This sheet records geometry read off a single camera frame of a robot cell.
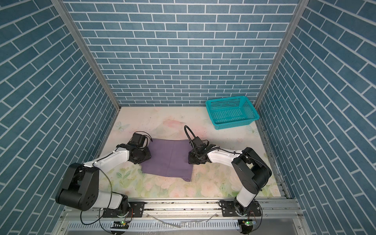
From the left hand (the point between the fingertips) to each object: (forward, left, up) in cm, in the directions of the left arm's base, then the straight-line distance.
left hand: (152, 156), depth 91 cm
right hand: (-3, -24, 0) cm, 24 cm away
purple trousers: (-1, -11, +1) cm, 11 cm away
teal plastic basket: (+41, -57, -1) cm, 70 cm away
